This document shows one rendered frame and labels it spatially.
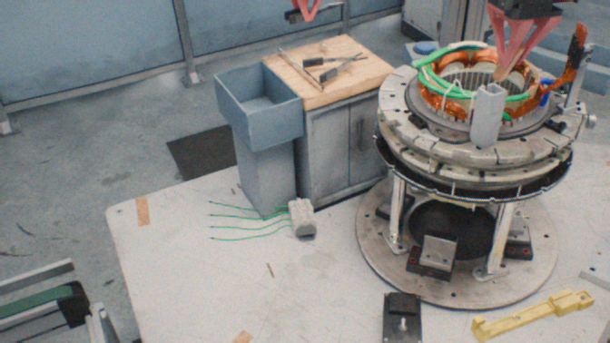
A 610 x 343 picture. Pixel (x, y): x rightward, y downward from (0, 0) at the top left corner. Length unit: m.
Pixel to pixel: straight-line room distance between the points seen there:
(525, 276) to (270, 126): 0.53
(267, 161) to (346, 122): 0.17
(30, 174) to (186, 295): 1.90
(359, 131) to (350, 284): 0.30
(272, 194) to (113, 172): 1.66
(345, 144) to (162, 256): 0.43
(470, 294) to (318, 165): 0.37
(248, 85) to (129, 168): 1.64
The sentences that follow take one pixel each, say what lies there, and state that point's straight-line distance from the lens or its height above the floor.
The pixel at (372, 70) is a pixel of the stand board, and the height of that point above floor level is 1.06.
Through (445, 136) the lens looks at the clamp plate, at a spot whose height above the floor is 1.10.
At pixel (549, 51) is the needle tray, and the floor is 1.02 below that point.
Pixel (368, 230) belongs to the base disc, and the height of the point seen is 0.80.
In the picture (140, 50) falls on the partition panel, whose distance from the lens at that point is 3.15.
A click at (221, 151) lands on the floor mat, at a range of 2.67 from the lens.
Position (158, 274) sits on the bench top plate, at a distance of 1.11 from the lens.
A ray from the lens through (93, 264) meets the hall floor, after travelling 2.31.
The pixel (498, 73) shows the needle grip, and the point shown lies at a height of 1.22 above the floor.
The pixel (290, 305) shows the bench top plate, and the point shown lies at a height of 0.78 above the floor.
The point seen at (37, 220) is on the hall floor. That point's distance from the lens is 2.60.
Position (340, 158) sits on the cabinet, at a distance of 1.13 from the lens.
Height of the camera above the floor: 1.59
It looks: 39 degrees down
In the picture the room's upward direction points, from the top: 3 degrees counter-clockwise
